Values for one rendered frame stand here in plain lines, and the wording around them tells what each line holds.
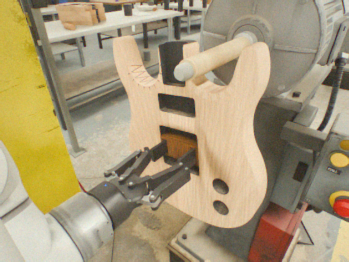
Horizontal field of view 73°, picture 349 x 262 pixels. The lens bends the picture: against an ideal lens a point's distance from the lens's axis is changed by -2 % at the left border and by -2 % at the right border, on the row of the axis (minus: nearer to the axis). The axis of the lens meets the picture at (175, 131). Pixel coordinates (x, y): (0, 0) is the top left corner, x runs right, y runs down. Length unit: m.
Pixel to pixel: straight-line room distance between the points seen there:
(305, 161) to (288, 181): 0.10
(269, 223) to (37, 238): 0.79
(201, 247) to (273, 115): 0.75
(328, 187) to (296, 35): 0.32
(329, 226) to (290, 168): 1.11
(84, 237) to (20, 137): 0.93
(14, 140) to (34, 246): 0.93
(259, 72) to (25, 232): 0.36
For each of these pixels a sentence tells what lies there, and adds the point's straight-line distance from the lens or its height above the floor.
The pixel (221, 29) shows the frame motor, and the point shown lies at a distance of 0.56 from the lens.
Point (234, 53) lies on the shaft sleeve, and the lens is 0.44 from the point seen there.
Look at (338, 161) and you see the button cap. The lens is 0.56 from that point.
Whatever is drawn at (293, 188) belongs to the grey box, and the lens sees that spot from 0.90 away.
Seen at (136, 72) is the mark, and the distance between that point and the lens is 0.55.
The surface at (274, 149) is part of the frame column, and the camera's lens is 0.80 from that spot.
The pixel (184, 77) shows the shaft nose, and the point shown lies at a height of 1.25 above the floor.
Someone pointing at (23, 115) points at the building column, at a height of 0.85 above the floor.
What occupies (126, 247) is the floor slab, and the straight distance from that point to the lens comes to 1.60.
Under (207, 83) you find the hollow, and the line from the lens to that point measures 0.45.
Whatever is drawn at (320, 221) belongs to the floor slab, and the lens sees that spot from 1.92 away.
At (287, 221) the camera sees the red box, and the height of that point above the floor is 0.62.
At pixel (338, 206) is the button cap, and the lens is 0.59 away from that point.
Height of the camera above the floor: 1.37
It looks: 34 degrees down
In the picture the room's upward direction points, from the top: straight up
